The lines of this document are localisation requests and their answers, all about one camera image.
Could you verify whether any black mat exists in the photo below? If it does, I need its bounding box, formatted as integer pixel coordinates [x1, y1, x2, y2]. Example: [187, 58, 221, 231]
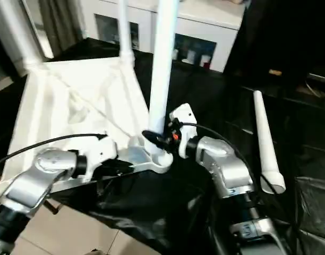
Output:
[0, 37, 325, 255]

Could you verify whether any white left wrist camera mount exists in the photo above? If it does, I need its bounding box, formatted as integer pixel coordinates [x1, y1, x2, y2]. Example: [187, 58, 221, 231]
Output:
[82, 134, 118, 184]

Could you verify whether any white cabinet with glass doors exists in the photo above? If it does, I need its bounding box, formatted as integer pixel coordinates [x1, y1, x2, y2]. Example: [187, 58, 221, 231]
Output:
[92, 0, 246, 74]

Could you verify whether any grey curtain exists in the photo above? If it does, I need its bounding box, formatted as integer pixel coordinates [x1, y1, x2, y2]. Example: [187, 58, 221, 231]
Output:
[37, 0, 87, 57]

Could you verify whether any white plastic table leg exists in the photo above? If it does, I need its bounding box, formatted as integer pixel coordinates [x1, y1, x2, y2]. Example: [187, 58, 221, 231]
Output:
[252, 89, 287, 195]
[147, 0, 179, 155]
[0, 0, 44, 67]
[117, 0, 134, 65]

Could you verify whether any white plastic table top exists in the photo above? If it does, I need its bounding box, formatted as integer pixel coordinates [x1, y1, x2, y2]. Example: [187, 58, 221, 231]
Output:
[0, 56, 174, 192]

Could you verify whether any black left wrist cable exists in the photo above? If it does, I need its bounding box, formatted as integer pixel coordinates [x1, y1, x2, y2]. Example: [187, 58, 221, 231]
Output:
[0, 132, 109, 171]

